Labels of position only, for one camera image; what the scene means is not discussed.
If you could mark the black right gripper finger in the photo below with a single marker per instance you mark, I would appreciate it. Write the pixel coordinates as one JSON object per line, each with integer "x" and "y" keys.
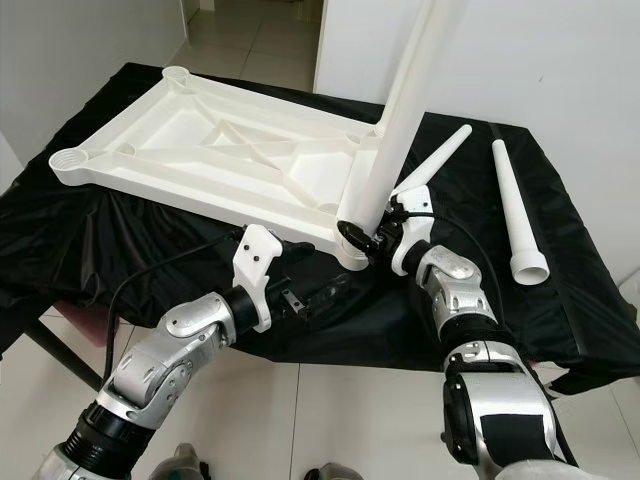
{"x": 352, "y": 233}

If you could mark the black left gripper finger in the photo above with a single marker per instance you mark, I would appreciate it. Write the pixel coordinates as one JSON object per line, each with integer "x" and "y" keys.
{"x": 326, "y": 295}

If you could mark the white plastic table leg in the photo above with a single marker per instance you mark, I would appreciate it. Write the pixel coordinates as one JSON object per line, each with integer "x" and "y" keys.
{"x": 450, "y": 145}
{"x": 405, "y": 140}
{"x": 387, "y": 112}
{"x": 518, "y": 210}

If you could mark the white plastic table top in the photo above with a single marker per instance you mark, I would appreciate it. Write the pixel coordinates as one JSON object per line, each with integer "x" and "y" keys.
{"x": 170, "y": 135}

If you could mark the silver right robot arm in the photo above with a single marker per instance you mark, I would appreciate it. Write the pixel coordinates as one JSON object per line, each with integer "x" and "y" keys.
{"x": 455, "y": 285}

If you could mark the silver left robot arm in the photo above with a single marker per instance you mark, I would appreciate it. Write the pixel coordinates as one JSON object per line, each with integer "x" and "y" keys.
{"x": 180, "y": 340}

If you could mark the robot right leg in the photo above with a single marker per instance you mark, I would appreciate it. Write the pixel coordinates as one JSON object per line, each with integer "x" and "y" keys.
{"x": 335, "y": 473}

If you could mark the black table cloth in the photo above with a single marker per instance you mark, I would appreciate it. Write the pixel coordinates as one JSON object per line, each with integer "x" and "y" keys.
{"x": 560, "y": 320}

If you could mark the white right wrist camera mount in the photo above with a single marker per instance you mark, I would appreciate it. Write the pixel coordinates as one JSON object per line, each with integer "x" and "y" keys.
{"x": 418, "y": 200}

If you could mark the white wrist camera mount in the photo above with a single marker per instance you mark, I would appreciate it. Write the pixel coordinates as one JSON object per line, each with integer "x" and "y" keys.
{"x": 418, "y": 200}
{"x": 257, "y": 250}

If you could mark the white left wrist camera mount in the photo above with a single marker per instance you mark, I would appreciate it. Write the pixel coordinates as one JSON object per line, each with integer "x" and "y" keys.
{"x": 257, "y": 250}

